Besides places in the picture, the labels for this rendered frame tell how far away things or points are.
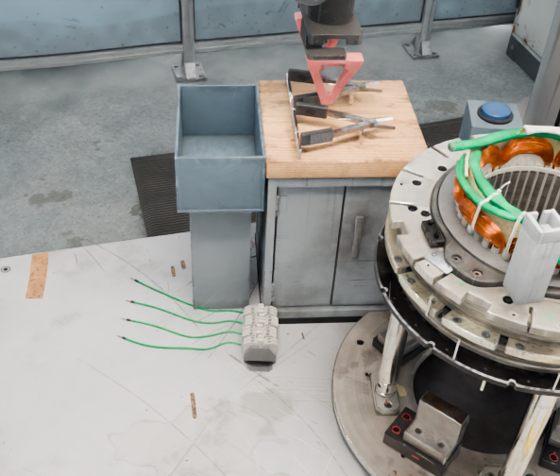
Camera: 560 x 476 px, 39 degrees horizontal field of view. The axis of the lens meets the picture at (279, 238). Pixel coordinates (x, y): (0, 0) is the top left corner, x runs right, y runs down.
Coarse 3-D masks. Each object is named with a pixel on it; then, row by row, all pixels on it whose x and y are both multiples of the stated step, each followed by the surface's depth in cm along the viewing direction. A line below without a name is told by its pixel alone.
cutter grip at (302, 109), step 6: (300, 102) 98; (300, 108) 98; (306, 108) 98; (312, 108) 98; (318, 108) 97; (324, 108) 97; (300, 114) 99; (306, 114) 98; (312, 114) 98; (318, 114) 98; (324, 114) 98
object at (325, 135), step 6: (306, 132) 93; (312, 132) 93; (318, 132) 93; (324, 132) 93; (330, 132) 94; (300, 138) 93; (306, 138) 93; (312, 138) 93; (318, 138) 94; (324, 138) 94; (330, 138) 94; (306, 144) 94
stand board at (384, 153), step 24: (264, 96) 104; (360, 96) 105; (384, 96) 106; (408, 96) 106; (264, 120) 100; (288, 120) 100; (312, 120) 101; (336, 120) 101; (408, 120) 102; (264, 144) 96; (288, 144) 96; (312, 144) 96; (336, 144) 97; (360, 144) 97; (384, 144) 97; (408, 144) 97; (288, 168) 94; (312, 168) 94; (336, 168) 95; (360, 168) 95; (384, 168) 95
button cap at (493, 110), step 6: (486, 102) 110; (492, 102) 110; (498, 102) 110; (486, 108) 109; (492, 108) 109; (498, 108) 109; (504, 108) 109; (486, 114) 108; (492, 114) 108; (498, 114) 108; (504, 114) 108; (510, 114) 108
